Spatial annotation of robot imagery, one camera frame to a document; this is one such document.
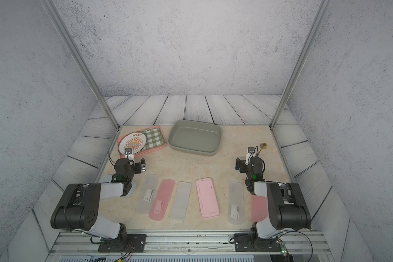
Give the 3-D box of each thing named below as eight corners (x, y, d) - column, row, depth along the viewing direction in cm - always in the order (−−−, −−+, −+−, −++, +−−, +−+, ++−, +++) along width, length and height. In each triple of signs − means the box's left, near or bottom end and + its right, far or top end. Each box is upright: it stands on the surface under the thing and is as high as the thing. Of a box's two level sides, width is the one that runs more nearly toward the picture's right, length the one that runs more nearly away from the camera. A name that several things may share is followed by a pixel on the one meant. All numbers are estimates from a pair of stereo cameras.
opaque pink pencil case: (201, 219, 82) (201, 217, 80) (195, 181, 95) (195, 179, 93) (220, 215, 83) (220, 213, 81) (211, 178, 96) (211, 176, 94)
